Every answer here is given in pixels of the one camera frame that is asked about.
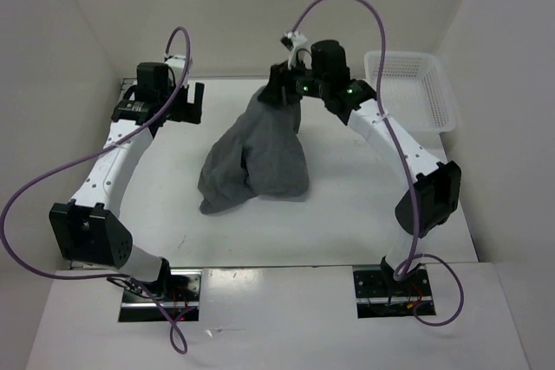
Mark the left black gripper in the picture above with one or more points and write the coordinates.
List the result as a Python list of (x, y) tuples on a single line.
[(189, 112)]

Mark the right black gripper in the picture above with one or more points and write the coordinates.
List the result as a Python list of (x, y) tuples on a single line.
[(279, 82)]

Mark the grey shorts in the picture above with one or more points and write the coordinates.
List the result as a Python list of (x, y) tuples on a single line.
[(260, 155)]

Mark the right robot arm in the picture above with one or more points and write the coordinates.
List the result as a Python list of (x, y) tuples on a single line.
[(320, 70)]

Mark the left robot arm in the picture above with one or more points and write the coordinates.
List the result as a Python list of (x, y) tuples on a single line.
[(87, 228)]

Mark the white plastic basket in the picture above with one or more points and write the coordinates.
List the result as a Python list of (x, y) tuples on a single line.
[(417, 92)]

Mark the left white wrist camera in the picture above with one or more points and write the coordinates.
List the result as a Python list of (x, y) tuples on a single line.
[(178, 64)]

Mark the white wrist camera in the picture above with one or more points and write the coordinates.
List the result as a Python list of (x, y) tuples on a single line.
[(293, 41), (178, 64)]

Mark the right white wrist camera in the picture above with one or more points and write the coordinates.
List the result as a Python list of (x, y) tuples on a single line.
[(293, 41)]

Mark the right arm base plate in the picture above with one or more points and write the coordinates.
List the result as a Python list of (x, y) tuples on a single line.
[(380, 296)]

